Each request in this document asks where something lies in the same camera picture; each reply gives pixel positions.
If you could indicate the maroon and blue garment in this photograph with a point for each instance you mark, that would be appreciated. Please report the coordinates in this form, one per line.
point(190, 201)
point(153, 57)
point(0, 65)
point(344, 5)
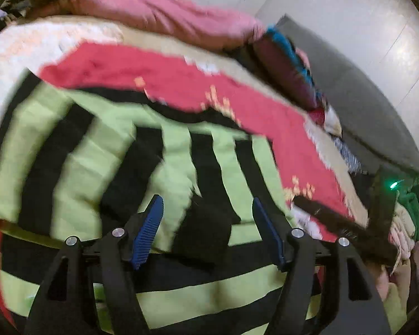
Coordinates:
point(282, 69)

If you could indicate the green garment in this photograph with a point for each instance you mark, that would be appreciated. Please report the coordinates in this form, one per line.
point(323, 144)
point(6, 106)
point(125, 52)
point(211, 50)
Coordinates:
point(413, 209)

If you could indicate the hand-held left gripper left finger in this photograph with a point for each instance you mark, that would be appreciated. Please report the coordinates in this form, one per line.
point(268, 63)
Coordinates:
point(150, 230)

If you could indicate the pile of pale clothes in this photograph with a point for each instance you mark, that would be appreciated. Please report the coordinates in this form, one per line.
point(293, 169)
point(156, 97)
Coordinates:
point(401, 223)

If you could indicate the pink duvet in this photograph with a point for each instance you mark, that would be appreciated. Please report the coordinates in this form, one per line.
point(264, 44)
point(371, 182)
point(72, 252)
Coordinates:
point(160, 10)

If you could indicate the heap of mixed clothes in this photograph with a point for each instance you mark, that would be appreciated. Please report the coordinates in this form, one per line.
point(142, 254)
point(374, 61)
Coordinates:
point(335, 129)

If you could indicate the red flowered blanket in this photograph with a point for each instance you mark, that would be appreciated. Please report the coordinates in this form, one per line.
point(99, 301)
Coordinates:
point(195, 83)

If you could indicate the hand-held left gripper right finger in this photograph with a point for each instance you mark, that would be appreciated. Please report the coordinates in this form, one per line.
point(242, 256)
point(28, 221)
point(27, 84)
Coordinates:
point(267, 230)

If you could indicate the teal cloth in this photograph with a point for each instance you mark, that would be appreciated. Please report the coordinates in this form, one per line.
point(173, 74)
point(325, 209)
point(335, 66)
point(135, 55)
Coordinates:
point(284, 40)

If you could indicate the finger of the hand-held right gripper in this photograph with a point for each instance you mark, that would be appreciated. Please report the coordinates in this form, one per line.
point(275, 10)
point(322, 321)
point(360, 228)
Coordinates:
point(335, 221)

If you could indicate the grey headboard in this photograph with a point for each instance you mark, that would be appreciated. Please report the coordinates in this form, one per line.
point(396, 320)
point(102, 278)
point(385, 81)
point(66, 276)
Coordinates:
point(363, 104)

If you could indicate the green black striped sweater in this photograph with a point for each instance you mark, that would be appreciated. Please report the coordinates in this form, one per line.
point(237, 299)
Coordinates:
point(101, 139)

